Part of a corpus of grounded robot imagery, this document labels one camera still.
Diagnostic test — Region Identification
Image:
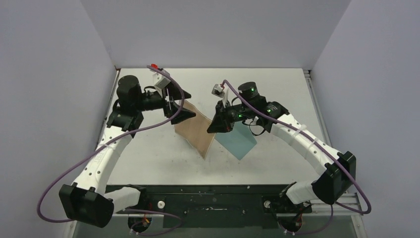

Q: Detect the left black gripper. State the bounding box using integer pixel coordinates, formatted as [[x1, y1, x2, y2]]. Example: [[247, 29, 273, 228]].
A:
[[134, 79, 196, 123]]

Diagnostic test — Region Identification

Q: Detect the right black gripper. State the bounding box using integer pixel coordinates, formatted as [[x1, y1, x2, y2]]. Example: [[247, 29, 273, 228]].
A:
[[207, 99, 253, 133]]

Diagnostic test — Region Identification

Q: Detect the teal envelope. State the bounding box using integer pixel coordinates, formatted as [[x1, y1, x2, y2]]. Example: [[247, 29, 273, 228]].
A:
[[215, 122, 257, 161]]

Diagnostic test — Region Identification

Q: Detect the tan paper letter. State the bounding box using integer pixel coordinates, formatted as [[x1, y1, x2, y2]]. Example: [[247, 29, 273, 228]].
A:
[[174, 100, 215, 160]]

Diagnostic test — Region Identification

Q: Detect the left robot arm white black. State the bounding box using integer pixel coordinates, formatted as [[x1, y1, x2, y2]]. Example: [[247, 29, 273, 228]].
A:
[[59, 75, 196, 228]]

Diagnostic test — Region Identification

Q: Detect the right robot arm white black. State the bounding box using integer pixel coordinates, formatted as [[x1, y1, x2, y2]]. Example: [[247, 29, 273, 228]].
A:
[[207, 82, 356, 212]]

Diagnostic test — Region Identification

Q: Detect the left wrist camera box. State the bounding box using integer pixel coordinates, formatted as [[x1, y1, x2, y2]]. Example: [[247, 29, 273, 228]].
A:
[[153, 72, 171, 98]]

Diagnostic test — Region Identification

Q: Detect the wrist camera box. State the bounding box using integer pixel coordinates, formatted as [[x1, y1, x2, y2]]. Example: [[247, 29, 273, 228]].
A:
[[153, 72, 171, 98], [211, 84, 229, 108]]

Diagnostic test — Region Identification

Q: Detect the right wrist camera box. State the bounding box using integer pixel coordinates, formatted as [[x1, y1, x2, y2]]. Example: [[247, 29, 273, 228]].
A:
[[211, 84, 229, 108]]

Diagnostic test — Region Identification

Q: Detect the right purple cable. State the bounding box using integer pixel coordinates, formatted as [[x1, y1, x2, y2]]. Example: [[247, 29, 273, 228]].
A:
[[221, 79, 372, 216]]

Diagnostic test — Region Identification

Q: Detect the purple cable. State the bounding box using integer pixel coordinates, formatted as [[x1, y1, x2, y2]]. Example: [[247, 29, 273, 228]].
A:
[[221, 79, 372, 216], [37, 65, 186, 224]]

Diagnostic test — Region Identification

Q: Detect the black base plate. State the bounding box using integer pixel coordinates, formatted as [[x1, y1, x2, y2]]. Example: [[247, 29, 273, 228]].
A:
[[131, 184, 312, 229]]

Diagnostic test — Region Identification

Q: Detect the right side aluminium rail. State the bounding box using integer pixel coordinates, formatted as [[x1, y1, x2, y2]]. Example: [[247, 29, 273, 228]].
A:
[[303, 69, 332, 147]]

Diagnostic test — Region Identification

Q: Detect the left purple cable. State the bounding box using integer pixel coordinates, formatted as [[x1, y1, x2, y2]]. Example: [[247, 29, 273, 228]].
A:
[[37, 65, 186, 224]]

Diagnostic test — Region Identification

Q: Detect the aluminium frame rail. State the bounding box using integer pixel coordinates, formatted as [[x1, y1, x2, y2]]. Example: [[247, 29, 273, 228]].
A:
[[68, 193, 364, 218]]

